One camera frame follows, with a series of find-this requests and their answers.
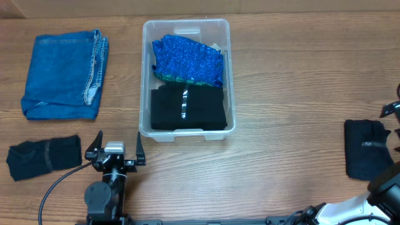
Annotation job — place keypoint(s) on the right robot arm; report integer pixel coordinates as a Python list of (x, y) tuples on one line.
[(379, 205)]

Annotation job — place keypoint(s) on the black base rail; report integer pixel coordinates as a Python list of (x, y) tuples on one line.
[(270, 220)]

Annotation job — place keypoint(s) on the small black garment right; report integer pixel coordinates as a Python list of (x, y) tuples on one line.
[(366, 151)]

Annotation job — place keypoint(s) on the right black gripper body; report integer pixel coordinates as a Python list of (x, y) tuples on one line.
[(391, 109)]

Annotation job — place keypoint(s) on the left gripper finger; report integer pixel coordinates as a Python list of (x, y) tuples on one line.
[(97, 143), (140, 154)]

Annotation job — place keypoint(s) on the small black garment left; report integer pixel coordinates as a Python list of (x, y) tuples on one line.
[(35, 158)]

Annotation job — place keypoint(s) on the small black garment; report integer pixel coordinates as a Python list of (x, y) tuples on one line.
[(366, 151), (35, 158)]

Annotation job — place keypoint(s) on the blue sequin fabric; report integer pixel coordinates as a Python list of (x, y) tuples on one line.
[(180, 59)]

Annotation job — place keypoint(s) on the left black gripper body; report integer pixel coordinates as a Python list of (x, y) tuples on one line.
[(114, 159)]

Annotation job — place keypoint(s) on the folded blue denim jeans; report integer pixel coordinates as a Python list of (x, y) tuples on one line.
[(66, 76)]

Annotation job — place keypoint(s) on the large black garment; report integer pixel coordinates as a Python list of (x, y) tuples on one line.
[(184, 106)]

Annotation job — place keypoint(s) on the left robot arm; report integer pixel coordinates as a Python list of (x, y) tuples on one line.
[(105, 199)]

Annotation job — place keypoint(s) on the clear plastic storage bin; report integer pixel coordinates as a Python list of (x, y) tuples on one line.
[(211, 32)]

